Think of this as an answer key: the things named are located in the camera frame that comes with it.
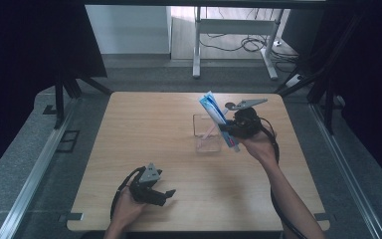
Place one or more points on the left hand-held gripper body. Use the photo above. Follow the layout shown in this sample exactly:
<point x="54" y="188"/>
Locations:
<point x="144" y="191"/>

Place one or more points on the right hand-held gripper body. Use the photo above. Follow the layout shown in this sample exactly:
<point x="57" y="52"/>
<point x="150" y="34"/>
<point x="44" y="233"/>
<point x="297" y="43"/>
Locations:
<point x="245" y="122"/>

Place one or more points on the white and blue toothpaste tube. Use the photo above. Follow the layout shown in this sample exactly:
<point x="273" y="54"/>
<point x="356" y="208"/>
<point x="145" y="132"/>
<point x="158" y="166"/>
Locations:
<point x="214" y="109"/>

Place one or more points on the clear plastic container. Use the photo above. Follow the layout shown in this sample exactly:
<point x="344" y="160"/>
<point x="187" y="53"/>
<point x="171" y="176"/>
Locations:
<point x="205" y="146"/>

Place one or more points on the person's left hand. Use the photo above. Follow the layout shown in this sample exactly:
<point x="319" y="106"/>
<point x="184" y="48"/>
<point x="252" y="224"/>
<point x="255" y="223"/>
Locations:
<point x="126" y="209"/>

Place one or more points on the person's right hand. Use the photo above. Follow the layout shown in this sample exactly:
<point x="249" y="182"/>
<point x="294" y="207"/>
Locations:
<point x="260" y="146"/>

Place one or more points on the black round table grommet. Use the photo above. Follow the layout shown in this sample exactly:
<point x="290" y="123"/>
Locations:
<point x="229" y="105"/>

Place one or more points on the white power strip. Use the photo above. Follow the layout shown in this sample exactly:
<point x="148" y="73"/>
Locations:
<point x="293" y="80"/>

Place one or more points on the black curtain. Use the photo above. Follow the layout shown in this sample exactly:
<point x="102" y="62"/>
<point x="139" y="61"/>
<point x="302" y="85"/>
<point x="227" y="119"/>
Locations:
<point x="20" y="49"/>
<point x="371" y="83"/>

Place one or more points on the dark table bracket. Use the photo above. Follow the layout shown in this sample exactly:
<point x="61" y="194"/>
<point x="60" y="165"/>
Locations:
<point x="71" y="216"/>
<point x="325" y="217"/>

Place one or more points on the white desk frame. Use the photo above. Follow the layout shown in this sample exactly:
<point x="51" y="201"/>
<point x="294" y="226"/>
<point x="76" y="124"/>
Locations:
<point x="197" y="49"/>

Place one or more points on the black metal frame struts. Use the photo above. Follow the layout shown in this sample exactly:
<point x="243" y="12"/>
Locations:
<point x="59" y="103"/>
<point x="328" y="106"/>

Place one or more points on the aluminium rail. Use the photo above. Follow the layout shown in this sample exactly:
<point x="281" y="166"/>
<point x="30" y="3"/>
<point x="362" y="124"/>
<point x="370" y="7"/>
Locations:
<point x="36" y="172"/>
<point x="344" y="169"/>

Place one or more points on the white wall panel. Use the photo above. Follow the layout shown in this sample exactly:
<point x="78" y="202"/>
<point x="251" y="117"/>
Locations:
<point x="129" y="30"/>

